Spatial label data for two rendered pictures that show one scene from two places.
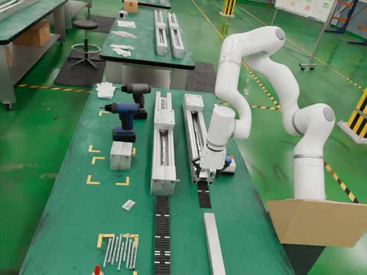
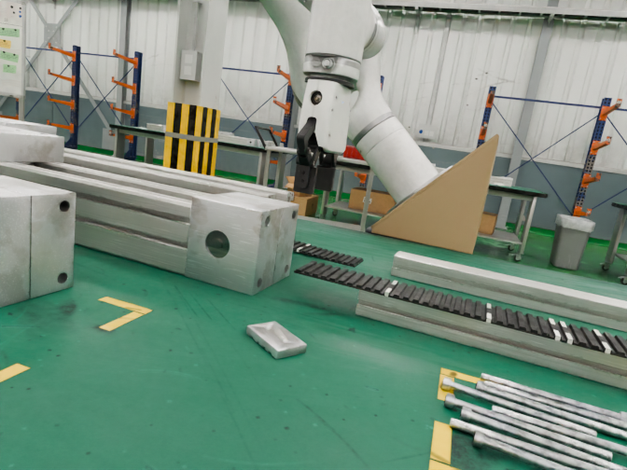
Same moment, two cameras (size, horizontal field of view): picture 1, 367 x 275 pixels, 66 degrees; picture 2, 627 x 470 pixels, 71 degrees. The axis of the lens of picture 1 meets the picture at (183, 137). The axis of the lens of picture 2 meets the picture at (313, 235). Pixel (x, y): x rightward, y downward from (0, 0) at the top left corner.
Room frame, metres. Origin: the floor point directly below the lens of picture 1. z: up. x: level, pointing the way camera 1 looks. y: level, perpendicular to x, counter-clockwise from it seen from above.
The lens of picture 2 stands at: (0.62, 0.47, 0.95)
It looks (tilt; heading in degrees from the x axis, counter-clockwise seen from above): 12 degrees down; 299
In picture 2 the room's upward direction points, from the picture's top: 8 degrees clockwise
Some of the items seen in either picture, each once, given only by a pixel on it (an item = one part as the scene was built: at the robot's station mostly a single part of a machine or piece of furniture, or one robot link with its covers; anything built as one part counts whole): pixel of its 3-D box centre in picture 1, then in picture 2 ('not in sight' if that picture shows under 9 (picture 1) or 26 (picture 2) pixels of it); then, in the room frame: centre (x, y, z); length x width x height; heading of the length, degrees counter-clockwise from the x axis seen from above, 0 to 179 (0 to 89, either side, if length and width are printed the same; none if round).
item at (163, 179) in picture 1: (165, 180); (249, 237); (0.95, 0.04, 0.83); 0.12 x 0.09 x 0.10; 99
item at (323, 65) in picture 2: (215, 142); (330, 71); (0.96, -0.13, 1.06); 0.09 x 0.08 x 0.03; 99
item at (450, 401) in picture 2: (119, 247); (522, 426); (0.61, 0.15, 0.78); 0.11 x 0.01 x 0.01; 8
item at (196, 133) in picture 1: (195, 131); (94, 178); (1.41, -0.06, 0.82); 0.80 x 0.10 x 0.09; 9
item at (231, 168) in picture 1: (224, 165); not in sight; (1.16, -0.23, 0.81); 0.10 x 0.08 x 0.06; 99
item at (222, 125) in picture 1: (222, 125); (341, 14); (0.97, -0.14, 1.14); 0.09 x 0.08 x 0.13; 90
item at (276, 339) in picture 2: (128, 205); (275, 338); (0.81, 0.17, 0.78); 0.05 x 0.03 x 0.01; 158
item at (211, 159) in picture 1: (212, 154); (325, 114); (0.97, -0.13, 1.00); 0.10 x 0.07 x 0.11; 99
